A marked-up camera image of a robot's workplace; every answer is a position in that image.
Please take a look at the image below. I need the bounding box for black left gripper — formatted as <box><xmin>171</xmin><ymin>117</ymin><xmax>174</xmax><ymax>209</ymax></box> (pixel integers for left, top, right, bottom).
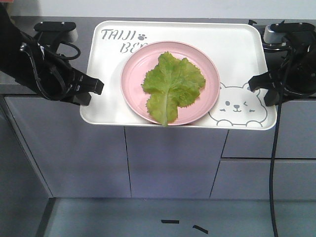
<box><xmin>37</xmin><ymin>53</ymin><xmax>104</xmax><ymax>106</ymax></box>

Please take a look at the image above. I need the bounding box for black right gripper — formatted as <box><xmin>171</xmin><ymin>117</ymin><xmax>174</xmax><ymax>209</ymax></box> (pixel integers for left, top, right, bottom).
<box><xmin>248</xmin><ymin>69</ymin><xmax>316</xmax><ymax>107</ymax></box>

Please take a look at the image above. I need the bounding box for pink round plate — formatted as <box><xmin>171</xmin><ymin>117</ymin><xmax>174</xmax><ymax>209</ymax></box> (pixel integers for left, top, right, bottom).
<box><xmin>120</xmin><ymin>41</ymin><xmax>220</xmax><ymax>125</ymax></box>

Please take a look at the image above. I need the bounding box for cream bear serving tray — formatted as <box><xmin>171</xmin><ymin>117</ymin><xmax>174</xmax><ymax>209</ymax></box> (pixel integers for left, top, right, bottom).
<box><xmin>80</xmin><ymin>21</ymin><xmax>277</xmax><ymax>130</ymax></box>

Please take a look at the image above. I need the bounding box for green lettuce leaf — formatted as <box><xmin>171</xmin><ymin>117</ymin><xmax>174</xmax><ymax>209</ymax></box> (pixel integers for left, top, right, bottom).
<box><xmin>141</xmin><ymin>51</ymin><xmax>206</xmax><ymax>127</ymax></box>

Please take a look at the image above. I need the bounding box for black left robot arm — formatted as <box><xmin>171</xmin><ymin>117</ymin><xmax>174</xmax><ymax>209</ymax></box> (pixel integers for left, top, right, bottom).
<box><xmin>0</xmin><ymin>5</ymin><xmax>104</xmax><ymax>106</ymax></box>

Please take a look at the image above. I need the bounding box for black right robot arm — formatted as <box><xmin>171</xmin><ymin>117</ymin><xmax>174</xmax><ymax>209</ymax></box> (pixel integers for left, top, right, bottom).
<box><xmin>248</xmin><ymin>22</ymin><xmax>316</xmax><ymax>107</ymax></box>

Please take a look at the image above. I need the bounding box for grey left cabinet door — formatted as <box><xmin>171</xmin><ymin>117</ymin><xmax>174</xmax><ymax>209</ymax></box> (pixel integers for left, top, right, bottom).
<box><xmin>5</xmin><ymin>96</ymin><xmax>131</xmax><ymax>198</ymax></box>

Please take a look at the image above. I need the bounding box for grey cabinet door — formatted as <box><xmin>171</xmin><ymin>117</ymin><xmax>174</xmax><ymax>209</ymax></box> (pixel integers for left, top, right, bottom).
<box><xmin>5</xmin><ymin>96</ymin><xmax>131</xmax><ymax>198</ymax></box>
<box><xmin>125</xmin><ymin>127</ymin><xmax>228</xmax><ymax>199</ymax></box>

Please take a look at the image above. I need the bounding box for grey cabinet drawer front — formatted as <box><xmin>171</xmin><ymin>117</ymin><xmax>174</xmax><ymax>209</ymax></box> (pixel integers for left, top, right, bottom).
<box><xmin>210</xmin><ymin>100</ymin><xmax>316</xmax><ymax>200</ymax></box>

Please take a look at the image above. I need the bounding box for grey lower cabinet door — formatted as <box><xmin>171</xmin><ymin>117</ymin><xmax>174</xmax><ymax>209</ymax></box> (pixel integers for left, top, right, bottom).
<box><xmin>125</xmin><ymin>127</ymin><xmax>228</xmax><ymax>199</ymax></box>

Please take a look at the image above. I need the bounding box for black tape strip on floor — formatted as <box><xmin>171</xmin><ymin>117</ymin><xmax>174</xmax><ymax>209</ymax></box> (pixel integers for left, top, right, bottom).
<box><xmin>161</xmin><ymin>219</ymin><xmax>180</xmax><ymax>224</ymax></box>

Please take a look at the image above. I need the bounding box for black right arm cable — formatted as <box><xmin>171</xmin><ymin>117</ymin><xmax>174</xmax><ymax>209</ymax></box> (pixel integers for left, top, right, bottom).
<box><xmin>269</xmin><ymin>44</ymin><xmax>297</xmax><ymax>237</ymax></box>

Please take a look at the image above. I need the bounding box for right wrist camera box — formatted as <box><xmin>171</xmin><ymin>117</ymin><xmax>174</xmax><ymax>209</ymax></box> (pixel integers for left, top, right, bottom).
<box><xmin>263</xmin><ymin>22</ymin><xmax>316</xmax><ymax>46</ymax></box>

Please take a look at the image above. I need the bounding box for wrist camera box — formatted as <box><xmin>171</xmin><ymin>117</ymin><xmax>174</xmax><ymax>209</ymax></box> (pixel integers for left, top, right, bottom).
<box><xmin>263</xmin><ymin>22</ymin><xmax>316</xmax><ymax>46</ymax></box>
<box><xmin>34</xmin><ymin>21</ymin><xmax>78</xmax><ymax>44</ymax></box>

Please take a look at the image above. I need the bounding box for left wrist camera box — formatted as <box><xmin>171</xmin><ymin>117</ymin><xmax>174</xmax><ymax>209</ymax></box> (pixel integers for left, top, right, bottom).
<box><xmin>34</xmin><ymin>21</ymin><xmax>78</xmax><ymax>44</ymax></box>

